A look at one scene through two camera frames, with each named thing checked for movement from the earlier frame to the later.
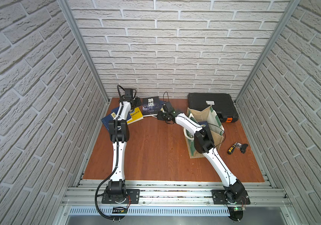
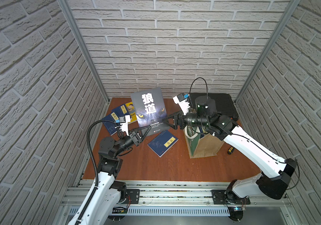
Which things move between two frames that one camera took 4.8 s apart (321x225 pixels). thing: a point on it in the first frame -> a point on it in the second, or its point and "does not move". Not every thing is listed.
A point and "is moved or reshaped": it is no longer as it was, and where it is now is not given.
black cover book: [151, 105] is moved or reshaped
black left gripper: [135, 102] -> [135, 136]
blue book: [114, 112] is moved or reshaped
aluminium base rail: [176, 199] does not move
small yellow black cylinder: [231, 149] does not move
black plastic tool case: [224, 104] does not move
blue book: [105, 120] does not move
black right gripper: [160, 115] -> [178, 117]
